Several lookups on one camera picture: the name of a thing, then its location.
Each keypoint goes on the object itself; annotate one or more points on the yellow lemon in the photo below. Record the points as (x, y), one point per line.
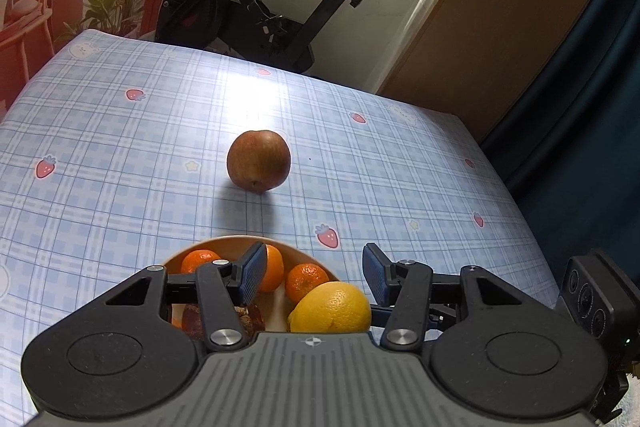
(330, 310)

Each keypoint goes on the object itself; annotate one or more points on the cream round plate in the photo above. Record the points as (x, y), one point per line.
(275, 307)

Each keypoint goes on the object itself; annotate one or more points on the dark blue curtain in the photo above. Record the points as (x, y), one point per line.
(590, 132)

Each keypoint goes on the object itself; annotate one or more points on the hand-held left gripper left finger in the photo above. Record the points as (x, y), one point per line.
(255, 270)

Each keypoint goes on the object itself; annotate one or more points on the brown wooden door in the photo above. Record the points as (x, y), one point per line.
(500, 22)

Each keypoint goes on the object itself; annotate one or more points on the blue checked tablecloth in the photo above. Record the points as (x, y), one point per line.
(150, 132)

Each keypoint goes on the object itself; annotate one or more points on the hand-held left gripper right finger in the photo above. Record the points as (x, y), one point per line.
(375, 276)

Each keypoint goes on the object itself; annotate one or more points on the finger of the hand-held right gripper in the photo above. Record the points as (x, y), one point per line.
(380, 315)

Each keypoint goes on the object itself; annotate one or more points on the dark purple mangosteen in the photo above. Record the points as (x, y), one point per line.
(254, 319)

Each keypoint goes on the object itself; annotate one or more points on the red apple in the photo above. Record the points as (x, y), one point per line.
(258, 161)

